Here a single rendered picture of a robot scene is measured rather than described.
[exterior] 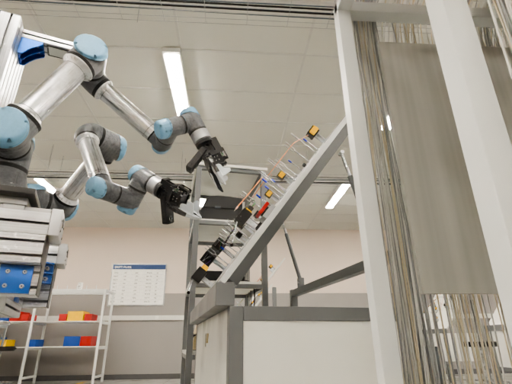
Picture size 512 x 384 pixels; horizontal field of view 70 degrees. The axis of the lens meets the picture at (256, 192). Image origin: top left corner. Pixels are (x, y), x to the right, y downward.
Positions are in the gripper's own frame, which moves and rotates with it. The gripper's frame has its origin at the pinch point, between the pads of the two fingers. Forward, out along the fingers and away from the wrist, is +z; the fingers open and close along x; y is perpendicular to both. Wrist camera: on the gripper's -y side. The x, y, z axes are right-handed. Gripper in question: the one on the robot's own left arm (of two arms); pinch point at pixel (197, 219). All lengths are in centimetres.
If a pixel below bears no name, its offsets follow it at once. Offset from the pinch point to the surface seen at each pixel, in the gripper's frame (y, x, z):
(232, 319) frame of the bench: -5.1, -26.8, 36.9
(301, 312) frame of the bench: 0, -13, 51
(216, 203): -38, 98, -48
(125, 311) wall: -545, 429, -351
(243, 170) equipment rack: -14, 115, -46
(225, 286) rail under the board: 0.4, -24.1, 30.3
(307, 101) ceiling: 32, 310, -96
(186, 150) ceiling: -99, 319, -245
